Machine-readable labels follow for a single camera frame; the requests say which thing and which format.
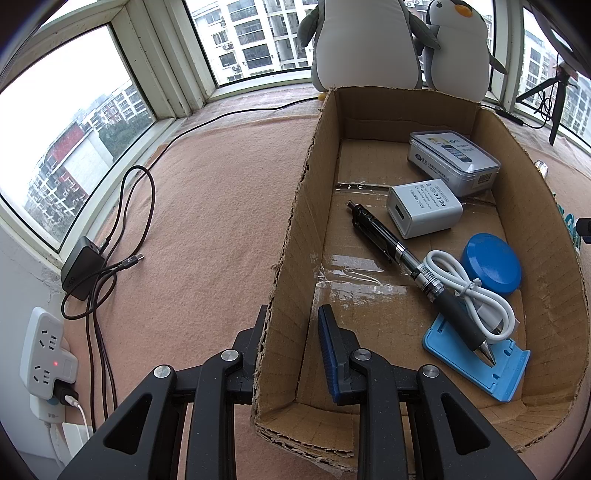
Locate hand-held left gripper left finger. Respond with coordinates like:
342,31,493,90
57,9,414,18
58,305,271,480

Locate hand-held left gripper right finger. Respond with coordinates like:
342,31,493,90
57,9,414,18
318,305,539,480

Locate cardboard box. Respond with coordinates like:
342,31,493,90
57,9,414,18
252,85,591,468

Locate black gel pen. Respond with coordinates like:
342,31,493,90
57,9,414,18
344,200,498,369

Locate white USB cable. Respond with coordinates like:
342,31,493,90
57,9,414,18
422,250,516,343

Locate blue phone stand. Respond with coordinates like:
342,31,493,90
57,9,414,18
422,318,532,404

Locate blue round lid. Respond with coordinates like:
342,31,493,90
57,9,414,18
462,234,524,296

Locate clear plastic product case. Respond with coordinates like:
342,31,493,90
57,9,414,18
407,130,502,195

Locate pink felt blanket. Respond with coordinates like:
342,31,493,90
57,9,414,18
51,83,591,480

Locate black plug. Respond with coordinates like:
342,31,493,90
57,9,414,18
53,385,80,409

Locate black power adapter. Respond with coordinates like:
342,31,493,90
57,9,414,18
61,236,107,301

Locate teal scissors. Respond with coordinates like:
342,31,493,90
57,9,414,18
556,203,579,247

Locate black bar-shaped device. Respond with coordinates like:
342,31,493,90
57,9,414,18
495,106,525,128

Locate large grey penguin plush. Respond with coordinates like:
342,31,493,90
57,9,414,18
297,0,442,92

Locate small grey penguin plush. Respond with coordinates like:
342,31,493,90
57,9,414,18
422,0,509,103

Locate black tripod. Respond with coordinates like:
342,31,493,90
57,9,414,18
517,65,581,147

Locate thin white cable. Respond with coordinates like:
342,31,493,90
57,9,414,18
73,401,96,441

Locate white USB wall charger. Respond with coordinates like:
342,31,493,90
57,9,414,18
386,179,464,239

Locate dark looped charging cable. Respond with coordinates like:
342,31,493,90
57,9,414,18
61,166,157,430

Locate white wall adapter block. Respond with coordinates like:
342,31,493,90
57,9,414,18
30,397,96,459

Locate white wall socket adapter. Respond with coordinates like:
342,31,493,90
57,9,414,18
19,308,79,400

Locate long thin black cable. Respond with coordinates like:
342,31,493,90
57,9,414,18
143,96,324,169

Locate white window frame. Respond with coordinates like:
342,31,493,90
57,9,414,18
0,0,591,268

